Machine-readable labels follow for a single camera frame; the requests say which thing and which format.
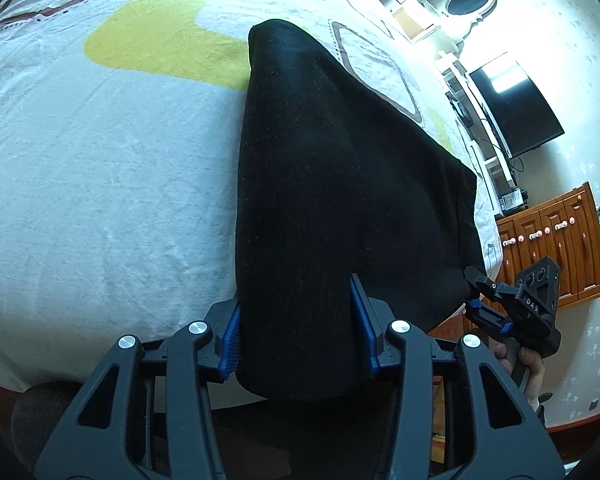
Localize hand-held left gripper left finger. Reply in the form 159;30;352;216
34;301;243;480

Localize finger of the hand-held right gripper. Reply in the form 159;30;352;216
463;266;523;307
466;298;516;339

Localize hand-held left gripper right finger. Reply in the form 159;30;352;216
349;272;566;480

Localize black pants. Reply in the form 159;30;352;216
234;19;486;403

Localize person's right hand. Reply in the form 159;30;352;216
495;347;547;411

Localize orange wooden drawer cabinet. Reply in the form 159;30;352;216
495;182;600;307

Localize small black router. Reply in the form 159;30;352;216
497;187;529;212

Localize white television stand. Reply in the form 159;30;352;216
435;52;520;212

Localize black set-top box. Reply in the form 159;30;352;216
450;100;474;127

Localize black flat television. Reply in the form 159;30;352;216
467;60;566;159

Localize white printed bedsheet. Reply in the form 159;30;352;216
0;0;506;395

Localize dark grey fabric chair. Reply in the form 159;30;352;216
10;382;83;480

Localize cream dressing table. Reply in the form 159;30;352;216
387;0;462;55

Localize white oval vanity mirror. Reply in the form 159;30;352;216
442;0;499;45

